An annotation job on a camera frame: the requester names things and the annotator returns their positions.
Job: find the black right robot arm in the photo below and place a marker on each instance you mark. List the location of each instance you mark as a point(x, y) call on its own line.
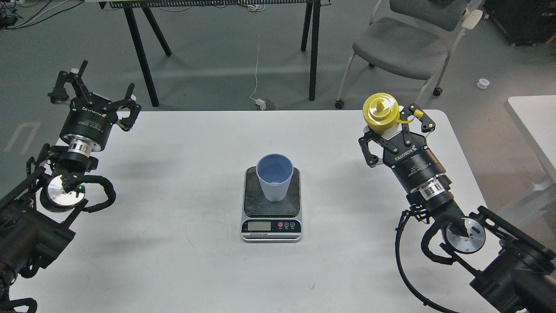
point(511, 270)

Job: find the yellow squeeze bottle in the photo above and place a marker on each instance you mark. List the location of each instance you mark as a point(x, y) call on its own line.
point(382, 114)

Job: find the black cabinet in corner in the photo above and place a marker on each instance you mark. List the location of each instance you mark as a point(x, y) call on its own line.
point(523, 22)

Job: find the white side table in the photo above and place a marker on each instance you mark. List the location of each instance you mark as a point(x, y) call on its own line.
point(535, 117)

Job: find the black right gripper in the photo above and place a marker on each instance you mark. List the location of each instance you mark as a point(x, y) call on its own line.
point(413, 163)

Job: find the digital kitchen scale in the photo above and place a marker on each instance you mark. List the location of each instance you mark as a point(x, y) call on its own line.
point(267, 221)

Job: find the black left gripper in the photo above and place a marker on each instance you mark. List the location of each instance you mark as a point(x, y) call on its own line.
point(89, 124)

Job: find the grey office chair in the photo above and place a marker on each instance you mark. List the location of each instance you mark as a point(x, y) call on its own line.
point(409, 51)

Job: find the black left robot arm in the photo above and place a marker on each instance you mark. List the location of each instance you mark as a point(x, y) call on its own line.
point(36, 215)

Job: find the blue ribbed plastic cup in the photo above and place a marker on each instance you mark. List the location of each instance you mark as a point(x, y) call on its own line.
point(274, 172)

